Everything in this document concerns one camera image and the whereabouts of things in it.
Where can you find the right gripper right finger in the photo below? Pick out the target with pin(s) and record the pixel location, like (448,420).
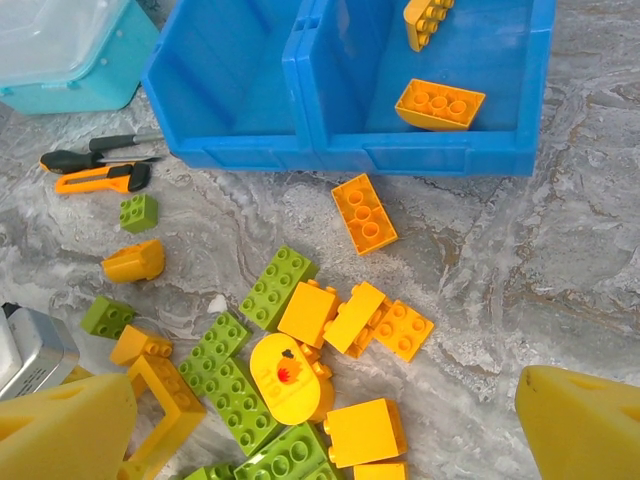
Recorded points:
(585,430)

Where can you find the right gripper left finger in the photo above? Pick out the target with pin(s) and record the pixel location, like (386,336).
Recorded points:
(60,435)

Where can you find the yellow lego window frame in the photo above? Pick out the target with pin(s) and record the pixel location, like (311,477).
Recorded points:
(175,395)

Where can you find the green two-by-two lego brick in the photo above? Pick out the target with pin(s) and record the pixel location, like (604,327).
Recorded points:
(107,317)
(138,214)

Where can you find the green two-by-four lego brick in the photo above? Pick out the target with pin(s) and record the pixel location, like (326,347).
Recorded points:
(215,472)
(215,352)
(277,287)
(285,457)
(242,405)

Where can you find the yellow curved lego brick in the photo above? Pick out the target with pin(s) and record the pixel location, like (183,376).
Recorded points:
(440,105)
(132,262)

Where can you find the small yellow lego brick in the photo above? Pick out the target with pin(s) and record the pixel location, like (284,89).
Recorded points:
(137,345)

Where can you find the yellow two-by-two lego plate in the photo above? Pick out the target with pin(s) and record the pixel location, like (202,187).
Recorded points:
(406,331)

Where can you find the yellow oval printed lego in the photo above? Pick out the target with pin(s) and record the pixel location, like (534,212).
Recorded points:
(280,395)

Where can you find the orange utility knife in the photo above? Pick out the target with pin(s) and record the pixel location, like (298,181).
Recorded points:
(95,181)

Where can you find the black orange screwdriver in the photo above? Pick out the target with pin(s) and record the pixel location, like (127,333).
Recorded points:
(70,161)

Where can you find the yellow two-by-four lego brick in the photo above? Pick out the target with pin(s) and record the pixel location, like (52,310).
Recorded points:
(364,214)

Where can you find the teal storage box clear lid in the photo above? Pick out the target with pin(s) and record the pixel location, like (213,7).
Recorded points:
(110,75)

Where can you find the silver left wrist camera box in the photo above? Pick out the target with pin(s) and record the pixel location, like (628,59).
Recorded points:
(35,350)

